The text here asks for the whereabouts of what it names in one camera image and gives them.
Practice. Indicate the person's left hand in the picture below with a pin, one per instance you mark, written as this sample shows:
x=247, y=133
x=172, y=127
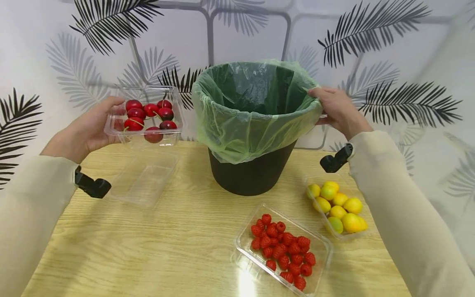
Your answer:
x=79, y=134

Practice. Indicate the person's right hand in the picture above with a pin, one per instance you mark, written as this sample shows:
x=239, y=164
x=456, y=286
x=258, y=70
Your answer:
x=341, y=111

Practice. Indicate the person's left thumb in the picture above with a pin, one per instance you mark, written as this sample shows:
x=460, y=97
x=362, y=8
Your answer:
x=110, y=104

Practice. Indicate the person's right fingers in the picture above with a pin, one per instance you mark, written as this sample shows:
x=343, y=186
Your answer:
x=322, y=95

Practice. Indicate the clear plastic cherry tray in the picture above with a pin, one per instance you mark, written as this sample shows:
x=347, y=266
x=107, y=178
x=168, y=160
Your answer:
x=174, y=136

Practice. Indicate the green plastic bin bag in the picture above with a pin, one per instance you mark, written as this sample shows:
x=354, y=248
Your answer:
x=241, y=132

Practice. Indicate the black waste bin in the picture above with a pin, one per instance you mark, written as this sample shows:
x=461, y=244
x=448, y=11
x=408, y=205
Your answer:
x=252, y=175

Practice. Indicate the person's left forearm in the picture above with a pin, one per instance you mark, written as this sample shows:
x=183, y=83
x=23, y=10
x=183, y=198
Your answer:
x=31, y=214

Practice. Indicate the person's right forearm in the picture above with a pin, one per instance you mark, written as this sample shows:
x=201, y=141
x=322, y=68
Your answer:
x=412, y=222

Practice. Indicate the pile of red cherries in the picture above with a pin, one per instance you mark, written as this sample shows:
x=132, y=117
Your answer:
x=148, y=117

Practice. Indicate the black wrist band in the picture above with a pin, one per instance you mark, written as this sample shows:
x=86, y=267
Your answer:
x=92, y=186
x=336, y=160

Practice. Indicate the empty clear plastic tray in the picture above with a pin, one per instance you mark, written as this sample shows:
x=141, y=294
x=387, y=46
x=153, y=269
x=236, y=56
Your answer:
x=144, y=179

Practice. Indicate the pile of yellow round fruits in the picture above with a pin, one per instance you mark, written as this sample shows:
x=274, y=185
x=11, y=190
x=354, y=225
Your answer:
x=339, y=208

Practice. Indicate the clear plastic yellow-fruit tray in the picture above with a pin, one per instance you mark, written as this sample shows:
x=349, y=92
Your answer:
x=367, y=231

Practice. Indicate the pile of red raspberries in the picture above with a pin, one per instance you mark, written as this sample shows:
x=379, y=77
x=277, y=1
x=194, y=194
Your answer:
x=284, y=249

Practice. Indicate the clear plastic raspberry tray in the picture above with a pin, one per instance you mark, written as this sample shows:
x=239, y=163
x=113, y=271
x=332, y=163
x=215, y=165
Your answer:
x=245, y=241

